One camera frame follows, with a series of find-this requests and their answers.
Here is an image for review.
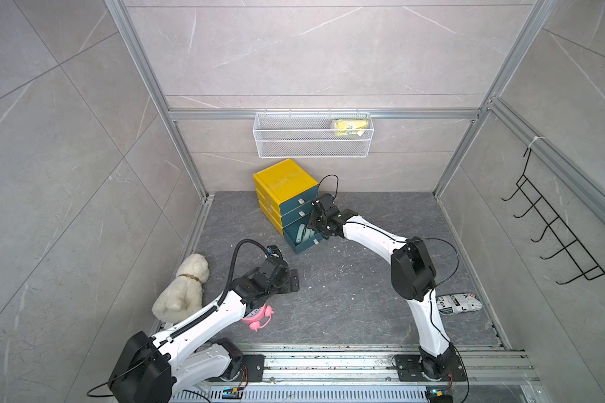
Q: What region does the yellow drawer cabinet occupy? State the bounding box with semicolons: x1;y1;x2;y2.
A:
253;159;319;234

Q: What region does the mint knife vertical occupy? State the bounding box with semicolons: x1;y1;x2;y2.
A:
296;223;306;243

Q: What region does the teal drawer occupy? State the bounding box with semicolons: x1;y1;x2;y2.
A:
281;201;313;227
279;185;319;216
283;215;324;255

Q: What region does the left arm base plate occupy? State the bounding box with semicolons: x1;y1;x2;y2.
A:
195;353;267;383

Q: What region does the pink alarm clock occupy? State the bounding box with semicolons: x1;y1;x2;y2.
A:
241;305;273;332

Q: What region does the teal top drawer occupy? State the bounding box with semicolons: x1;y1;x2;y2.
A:
279;185;319;216

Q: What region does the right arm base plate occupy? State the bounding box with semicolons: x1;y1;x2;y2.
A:
392;354;467;382

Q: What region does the white wire wall basket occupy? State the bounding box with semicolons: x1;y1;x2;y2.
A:
252;111;374;159

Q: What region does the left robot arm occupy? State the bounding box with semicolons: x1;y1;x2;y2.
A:
103;238;292;402

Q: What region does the mint knife top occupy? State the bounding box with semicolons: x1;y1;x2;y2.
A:
302;228;316;243

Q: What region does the white plush dog toy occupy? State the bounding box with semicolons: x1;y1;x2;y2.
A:
151;254;210;323

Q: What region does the black wire hook rack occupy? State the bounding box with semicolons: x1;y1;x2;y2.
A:
501;148;605;285

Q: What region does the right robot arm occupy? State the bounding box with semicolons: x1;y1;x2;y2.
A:
307;192;457;380

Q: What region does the yellow sponge in basket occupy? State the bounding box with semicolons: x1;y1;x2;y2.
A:
330;119;370;137

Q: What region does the teal bottom drawer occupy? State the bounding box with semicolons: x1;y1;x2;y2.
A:
283;215;324;255

